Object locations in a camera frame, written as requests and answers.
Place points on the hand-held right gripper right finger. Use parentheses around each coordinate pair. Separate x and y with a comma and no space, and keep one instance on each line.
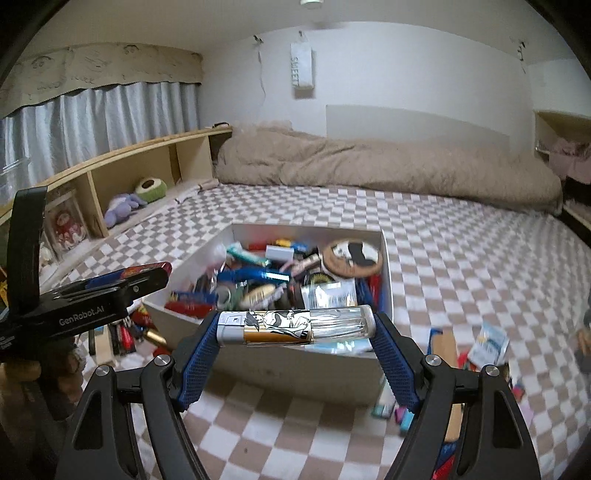
(395,364)

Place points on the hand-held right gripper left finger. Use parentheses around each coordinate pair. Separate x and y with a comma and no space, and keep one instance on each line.
(198,360)

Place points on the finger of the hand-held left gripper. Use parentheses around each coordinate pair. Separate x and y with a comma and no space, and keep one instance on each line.
(27,249)
(138,287)

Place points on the red patterned lighter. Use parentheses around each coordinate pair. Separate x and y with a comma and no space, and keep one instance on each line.
(143,268)

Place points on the clear cartoon lighter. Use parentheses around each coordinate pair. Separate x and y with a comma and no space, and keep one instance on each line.
(286,327)

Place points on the white cardboard box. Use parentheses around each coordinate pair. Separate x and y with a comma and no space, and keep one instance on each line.
(295,369)

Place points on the teal lighter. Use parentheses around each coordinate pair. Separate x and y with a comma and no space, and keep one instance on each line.
(244,254)

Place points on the person's left hand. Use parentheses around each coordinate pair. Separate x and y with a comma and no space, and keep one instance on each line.
(21,370)

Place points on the cream dress doll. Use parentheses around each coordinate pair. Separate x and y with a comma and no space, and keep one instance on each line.
(48,251)

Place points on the red dress doll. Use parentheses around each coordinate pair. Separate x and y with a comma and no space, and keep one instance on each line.
(67,226)

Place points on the gold lighter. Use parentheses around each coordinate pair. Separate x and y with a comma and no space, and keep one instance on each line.
(157,338)

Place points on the red cigarette box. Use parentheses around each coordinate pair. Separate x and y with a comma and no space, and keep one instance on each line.
(189,307)

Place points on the clear plastic box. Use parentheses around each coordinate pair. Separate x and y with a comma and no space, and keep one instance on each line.
(14,177)

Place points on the purple plush toy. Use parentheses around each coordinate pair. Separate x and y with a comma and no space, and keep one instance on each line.
(121,210)

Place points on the green plush toy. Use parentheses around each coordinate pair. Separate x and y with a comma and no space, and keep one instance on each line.
(150,191)

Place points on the white blue medicine sachet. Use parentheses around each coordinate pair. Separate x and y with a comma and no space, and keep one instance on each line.
(328,295)

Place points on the white cartoon sachet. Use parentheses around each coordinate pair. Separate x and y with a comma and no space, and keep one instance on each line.
(489,346)

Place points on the blue metallic lighter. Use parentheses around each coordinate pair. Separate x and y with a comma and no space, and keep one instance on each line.
(249,274)

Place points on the black round tin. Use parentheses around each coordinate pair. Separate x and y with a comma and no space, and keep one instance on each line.
(321,279)

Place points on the checkered bed sheet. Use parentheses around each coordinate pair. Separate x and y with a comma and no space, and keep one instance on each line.
(461,258)

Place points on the white charger plug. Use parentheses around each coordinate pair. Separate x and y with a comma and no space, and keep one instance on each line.
(279,254)

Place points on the wooden bedside shelf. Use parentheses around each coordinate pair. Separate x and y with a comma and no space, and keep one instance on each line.
(194,159)

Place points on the grey curtain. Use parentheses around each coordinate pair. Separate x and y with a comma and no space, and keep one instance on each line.
(115,120)

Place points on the clear storage box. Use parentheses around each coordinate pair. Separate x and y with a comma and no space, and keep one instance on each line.
(582,337)

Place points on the beige duvet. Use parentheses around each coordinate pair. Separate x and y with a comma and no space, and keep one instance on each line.
(392,166)

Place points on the beige cartoon valance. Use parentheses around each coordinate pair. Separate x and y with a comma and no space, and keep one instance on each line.
(115,64)

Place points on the pink clothes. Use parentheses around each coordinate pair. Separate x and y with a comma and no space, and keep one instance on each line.
(568,157)

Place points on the white hanging paper bag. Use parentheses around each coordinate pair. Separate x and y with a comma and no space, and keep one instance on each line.
(302,69)

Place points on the wooden wardrobe shelf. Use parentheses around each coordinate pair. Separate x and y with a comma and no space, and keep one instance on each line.
(549,124)

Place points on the round ceiling light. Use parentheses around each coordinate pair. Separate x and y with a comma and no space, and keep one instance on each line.
(311,2)

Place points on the black wall hook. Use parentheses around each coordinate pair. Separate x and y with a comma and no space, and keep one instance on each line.
(521,48)

